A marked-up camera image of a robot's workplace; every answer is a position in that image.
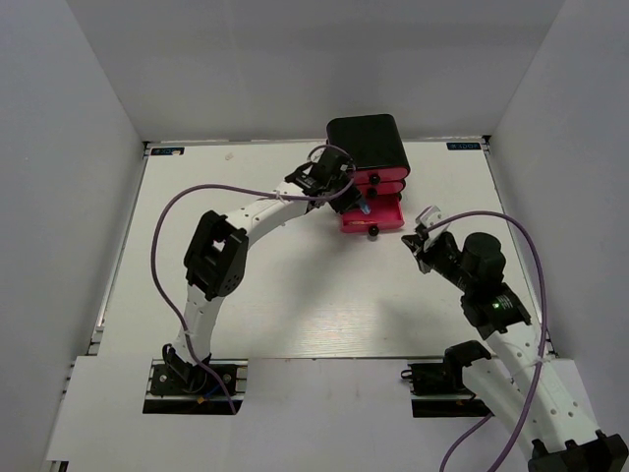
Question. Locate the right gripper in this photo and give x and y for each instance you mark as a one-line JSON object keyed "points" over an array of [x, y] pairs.
{"points": [[415, 242]]}

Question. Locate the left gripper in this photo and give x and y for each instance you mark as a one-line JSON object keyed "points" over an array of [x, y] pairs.
{"points": [[348, 204]]}

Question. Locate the pink bottom drawer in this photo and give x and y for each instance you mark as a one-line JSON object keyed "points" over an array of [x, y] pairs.
{"points": [[385, 215]]}

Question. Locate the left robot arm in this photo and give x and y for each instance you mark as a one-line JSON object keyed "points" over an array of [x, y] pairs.
{"points": [[216, 258]]}

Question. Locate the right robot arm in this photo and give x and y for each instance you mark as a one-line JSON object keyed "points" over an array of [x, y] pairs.
{"points": [[505, 370]]}

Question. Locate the black drawer cabinet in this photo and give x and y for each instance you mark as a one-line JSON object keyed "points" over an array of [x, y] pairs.
{"points": [[371, 140]]}

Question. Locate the right corner label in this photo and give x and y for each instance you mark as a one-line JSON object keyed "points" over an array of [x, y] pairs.
{"points": [[463, 146]]}

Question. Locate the corner label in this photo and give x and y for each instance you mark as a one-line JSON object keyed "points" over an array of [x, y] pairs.
{"points": [[463, 146], [167, 151]]}

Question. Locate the left corner label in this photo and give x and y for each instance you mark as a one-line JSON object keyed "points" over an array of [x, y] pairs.
{"points": [[167, 151]]}

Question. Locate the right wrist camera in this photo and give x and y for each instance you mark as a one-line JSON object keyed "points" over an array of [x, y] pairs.
{"points": [[430, 226]]}

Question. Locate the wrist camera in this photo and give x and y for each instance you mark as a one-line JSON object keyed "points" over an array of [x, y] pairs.
{"points": [[430, 226], [315, 154]]}

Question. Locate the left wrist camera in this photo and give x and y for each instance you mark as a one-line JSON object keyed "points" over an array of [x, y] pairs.
{"points": [[315, 154]]}

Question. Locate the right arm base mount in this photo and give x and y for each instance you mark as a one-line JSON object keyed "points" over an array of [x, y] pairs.
{"points": [[434, 393]]}

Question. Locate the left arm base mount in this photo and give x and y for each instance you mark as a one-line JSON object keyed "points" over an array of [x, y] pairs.
{"points": [[167, 394]]}

